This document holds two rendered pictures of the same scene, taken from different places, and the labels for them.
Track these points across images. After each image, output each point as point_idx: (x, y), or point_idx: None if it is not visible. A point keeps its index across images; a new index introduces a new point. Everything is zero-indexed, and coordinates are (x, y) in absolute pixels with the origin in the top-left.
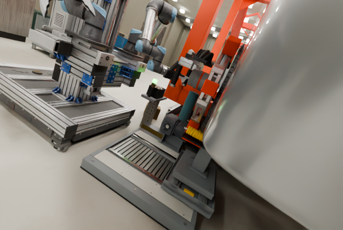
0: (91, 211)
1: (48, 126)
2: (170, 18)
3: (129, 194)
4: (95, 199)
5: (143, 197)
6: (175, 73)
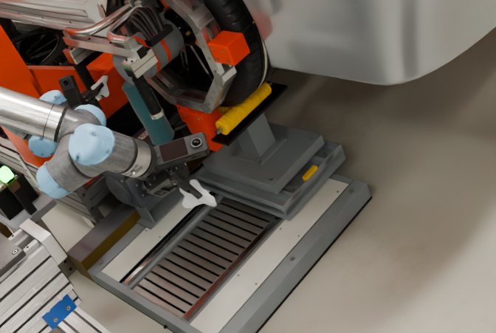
0: (322, 321)
1: None
2: None
3: (298, 267)
4: (301, 323)
5: (307, 246)
6: (147, 94)
